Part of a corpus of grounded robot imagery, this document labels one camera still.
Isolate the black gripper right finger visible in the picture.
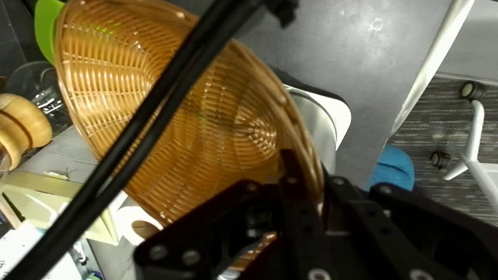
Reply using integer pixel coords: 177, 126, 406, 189
320, 176, 498, 280

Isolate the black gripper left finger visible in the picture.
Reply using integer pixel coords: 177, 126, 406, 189
133, 150, 326, 280

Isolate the woven wicker basket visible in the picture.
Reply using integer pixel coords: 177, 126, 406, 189
52, 0, 325, 271

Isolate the green plastic bowl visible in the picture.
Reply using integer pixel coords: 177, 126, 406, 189
32, 0, 66, 67

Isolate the blue office chair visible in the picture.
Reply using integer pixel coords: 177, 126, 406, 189
362, 144, 416, 193

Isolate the white paper roll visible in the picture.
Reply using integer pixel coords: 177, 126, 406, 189
108, 201, 163, 246

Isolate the white chair base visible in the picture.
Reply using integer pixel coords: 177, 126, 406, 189
427, 80, 498, 212

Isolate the beige paper folder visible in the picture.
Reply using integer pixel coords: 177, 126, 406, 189
0, 170, 121, 249

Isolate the white cardboard box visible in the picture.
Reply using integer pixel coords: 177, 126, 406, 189
0, 223, 90, 280

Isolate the round wooden piece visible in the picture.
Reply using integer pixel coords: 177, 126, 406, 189
0, 92, 54, 168

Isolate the glass jar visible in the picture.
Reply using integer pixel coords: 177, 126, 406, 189
4, 61, 73, 137

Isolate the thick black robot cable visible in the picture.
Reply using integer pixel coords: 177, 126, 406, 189
4, 0, 300, 280

